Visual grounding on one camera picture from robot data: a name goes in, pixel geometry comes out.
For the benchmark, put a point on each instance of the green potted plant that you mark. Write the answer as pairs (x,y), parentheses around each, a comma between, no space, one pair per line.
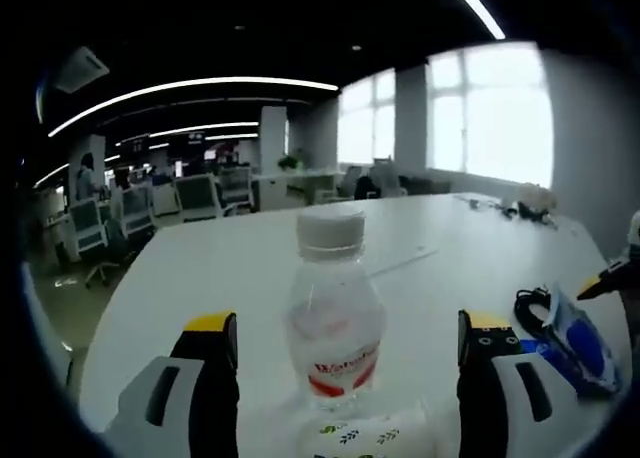
(291,162)

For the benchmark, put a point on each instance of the ceiling air conditioner vent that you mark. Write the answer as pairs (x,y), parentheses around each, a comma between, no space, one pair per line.
(80,70)

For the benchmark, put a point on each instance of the white flower arrangement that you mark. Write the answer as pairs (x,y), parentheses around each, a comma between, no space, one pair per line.
(536,200)

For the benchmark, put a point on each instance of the white table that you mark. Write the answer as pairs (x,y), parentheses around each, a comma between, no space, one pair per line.
(210,258)

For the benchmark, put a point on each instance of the long ceiling light strip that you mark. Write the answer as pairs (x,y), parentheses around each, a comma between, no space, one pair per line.
(200,84)

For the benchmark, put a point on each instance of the black office chair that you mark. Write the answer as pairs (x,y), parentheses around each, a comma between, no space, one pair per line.
(366,188)

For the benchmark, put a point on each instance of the row of white office chairs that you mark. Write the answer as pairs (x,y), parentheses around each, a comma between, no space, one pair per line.
(192,193)

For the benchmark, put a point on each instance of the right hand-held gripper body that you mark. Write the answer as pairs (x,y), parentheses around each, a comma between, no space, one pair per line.
(635,233)

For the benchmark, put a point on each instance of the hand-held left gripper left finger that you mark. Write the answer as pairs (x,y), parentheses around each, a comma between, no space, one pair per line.
(210,388)

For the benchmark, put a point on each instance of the clear plastic water bottle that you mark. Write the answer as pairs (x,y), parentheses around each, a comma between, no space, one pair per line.
(332,318)

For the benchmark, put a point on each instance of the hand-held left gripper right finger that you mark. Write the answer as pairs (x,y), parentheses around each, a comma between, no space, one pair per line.
(482,393)

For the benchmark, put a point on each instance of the clear package with blue pad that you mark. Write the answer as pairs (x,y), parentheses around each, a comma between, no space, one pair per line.
(585,340)

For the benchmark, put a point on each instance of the white paper cup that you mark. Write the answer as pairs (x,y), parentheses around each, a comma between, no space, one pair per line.
(360,430)

